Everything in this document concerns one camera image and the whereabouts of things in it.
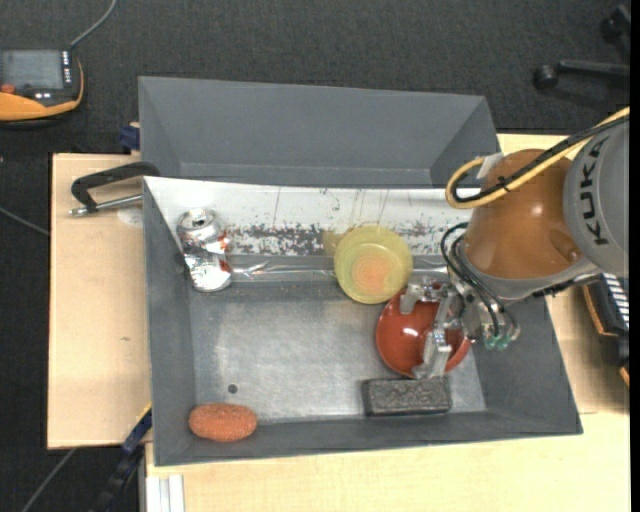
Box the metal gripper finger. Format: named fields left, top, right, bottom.
left=398, top=283, right=444, bottom=316
left=410, top=328, right=454, bottom=380

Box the red bowl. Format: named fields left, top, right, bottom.
left=375, top=284, right=473, bottom=380

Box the dark grey flat block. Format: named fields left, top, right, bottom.
left=361, top=376, right=454, bottom=417

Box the yellow plastic cup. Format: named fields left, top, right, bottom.
left=333, top=224, right=415, bottom=305

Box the grey metal bin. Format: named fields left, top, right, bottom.
left=137, top=75, right=584, bottom=467

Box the crushed silver drink can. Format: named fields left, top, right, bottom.
left=175, top=207, right=235, bottom=293

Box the orange scouring pad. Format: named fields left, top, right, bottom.
left=187, top=402, right=259, bottom=443

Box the pale wood board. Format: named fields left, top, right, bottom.
left=47, top=152, right=154, bottom=450

